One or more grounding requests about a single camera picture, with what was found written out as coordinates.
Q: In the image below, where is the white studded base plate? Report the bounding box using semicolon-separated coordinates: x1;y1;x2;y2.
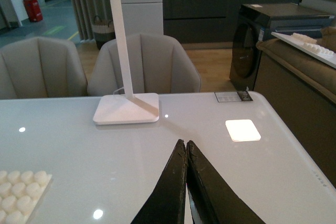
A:
1;170;52;223

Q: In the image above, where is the dark kitchen counter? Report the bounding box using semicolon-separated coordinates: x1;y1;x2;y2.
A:
163;0;298;44

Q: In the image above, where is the beige chair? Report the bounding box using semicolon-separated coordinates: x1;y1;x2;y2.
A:
88;33;201;96
1;37;88;100

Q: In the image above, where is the olive sofa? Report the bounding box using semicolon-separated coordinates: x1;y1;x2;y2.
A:
254;38;335;185

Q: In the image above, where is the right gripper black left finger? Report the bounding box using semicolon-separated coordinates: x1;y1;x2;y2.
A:
132;139;187;223

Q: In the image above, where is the red bin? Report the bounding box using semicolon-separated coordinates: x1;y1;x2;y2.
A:
23;0;43;22

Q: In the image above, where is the beige chair left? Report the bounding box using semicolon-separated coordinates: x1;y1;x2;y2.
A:
1;37;88;100

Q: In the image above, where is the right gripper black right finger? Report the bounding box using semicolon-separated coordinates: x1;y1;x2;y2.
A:
186;141;264;223

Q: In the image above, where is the white tray with studs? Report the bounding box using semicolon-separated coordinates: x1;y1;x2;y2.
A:
271;32;335;69

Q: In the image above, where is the white desk lamp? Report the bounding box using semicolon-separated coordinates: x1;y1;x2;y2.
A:
93;0;160;125

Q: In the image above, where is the black washing machine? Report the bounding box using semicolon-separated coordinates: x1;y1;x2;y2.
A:
229;2;335;91

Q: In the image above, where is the woven basket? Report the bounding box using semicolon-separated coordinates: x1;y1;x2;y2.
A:
91;15;116;50

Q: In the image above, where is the white drawer cabinet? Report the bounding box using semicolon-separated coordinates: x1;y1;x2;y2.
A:
110;0;163;38

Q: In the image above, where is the table label sticker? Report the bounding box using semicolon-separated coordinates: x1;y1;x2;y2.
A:
215;91;253;102

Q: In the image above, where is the beige chair right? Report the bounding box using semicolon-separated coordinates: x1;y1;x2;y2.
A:
88;33;201;96

